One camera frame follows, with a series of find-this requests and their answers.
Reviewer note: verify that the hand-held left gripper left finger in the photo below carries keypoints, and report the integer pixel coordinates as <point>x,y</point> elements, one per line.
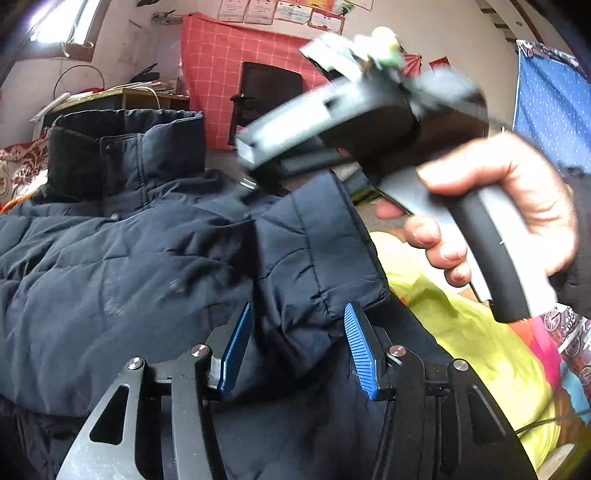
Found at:
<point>234,353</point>

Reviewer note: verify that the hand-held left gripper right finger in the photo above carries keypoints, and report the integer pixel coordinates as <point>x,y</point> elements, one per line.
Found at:
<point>362,350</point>

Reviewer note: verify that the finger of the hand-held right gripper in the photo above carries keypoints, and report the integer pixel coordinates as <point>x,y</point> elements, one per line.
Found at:
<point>277,131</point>
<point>304,162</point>

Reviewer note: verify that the navy padded jacket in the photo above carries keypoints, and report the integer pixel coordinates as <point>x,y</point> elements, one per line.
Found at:
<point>138,258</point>

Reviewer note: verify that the person's right hand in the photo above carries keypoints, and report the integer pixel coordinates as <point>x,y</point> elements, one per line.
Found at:
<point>508,175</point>

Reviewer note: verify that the black office chair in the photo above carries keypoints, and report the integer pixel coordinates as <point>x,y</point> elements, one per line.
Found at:
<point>268,92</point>

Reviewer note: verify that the red checked cloth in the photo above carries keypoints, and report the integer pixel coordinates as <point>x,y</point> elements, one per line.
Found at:
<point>217,60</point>

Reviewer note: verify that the red paper decoration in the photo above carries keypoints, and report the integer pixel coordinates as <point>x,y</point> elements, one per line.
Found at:
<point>441,62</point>

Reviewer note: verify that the yellow and orange blanket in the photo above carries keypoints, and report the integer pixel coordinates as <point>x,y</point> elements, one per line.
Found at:
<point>485,350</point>

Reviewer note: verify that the small black object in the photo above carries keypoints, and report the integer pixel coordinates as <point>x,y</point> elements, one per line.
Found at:
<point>145,73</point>

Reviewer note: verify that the wooden desk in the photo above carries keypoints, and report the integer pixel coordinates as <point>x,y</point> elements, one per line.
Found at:
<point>134,94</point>

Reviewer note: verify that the blue dotted cloth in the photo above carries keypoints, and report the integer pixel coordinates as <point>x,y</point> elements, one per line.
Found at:
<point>549,106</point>

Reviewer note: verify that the patterned pink cloth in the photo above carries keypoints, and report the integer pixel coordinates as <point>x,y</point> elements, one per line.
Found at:
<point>572,337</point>

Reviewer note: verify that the window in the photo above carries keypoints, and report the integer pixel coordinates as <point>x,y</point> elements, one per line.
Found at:
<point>64,21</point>

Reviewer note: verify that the red floral cloth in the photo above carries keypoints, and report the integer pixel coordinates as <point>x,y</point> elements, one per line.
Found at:
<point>18,161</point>

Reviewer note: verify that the row of wall certificates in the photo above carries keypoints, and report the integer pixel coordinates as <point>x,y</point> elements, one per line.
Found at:
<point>258,11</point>

